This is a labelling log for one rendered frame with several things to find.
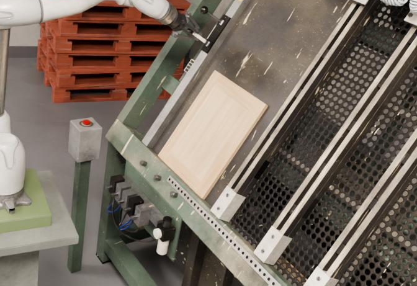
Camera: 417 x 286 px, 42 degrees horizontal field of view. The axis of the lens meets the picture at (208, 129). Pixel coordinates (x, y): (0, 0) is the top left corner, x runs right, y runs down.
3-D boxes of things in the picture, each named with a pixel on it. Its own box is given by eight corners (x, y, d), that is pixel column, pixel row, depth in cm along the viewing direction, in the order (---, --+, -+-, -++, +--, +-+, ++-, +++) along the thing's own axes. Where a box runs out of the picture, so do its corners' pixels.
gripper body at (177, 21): (169, 27, 228) (183, 37, 235) (180, 10, 227) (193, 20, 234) (159, 22, 233) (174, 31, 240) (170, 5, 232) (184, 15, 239)
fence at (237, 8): (147, 144, 267) (141, 141, 264) (255, -21, 257) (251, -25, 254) (152, 148, 263) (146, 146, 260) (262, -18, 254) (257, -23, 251)
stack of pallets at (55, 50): (150, 64, 603) (161, -19, 562) (182, 98, 538) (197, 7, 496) (33, 66, 543) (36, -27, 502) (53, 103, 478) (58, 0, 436)
